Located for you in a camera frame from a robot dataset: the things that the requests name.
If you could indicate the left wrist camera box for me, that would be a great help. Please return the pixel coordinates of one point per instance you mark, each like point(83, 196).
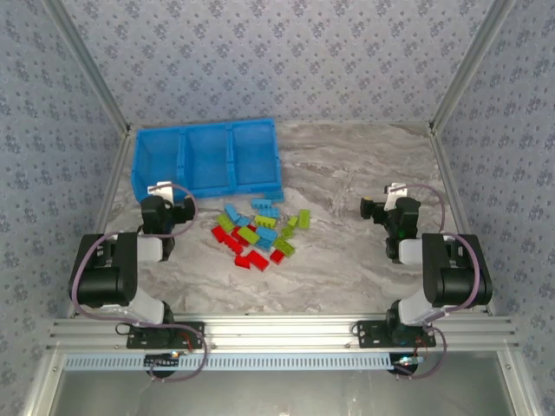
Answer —
point(162, 187)

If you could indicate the small green lego brick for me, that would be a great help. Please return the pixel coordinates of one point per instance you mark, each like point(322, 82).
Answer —
point(293, 221)

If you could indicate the blue three-compartment plastic bin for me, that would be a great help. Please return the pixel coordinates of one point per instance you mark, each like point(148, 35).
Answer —
point(208, 156)

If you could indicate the aluminium base frame rail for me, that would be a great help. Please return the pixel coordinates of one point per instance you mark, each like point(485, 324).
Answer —
point(282, 331)

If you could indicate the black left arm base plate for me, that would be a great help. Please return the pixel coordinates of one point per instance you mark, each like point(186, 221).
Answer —
point(197, 329)

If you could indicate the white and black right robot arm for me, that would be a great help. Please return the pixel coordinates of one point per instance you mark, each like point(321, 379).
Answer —
point(451, 277)

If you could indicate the aluminium lower frame rail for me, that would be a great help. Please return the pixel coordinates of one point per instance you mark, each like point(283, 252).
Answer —
point(41, 390)
point(518, 385)

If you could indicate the grey metal lower panel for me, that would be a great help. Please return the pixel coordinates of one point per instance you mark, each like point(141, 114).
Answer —
point(282, 394)

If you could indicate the small black controller board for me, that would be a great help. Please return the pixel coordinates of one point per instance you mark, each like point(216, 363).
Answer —
point(405, 363)
point(162, 362)

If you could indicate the aluminium corner post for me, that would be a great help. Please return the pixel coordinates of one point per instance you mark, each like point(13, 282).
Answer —
point(89, 65)
point(470, 65)

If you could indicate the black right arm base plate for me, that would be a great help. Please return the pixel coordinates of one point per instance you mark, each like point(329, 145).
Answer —
point(368, 336)

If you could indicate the aluminium side frame rail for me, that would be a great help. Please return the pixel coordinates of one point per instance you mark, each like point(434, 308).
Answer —
point(448, 173)
point(110, 186)

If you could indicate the small blue lego brick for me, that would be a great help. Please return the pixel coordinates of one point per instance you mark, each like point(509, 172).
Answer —
point(243, 221)

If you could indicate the aluminium wall-side frame rail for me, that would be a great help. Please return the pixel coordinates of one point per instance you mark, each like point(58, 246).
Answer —
point(355, 123)

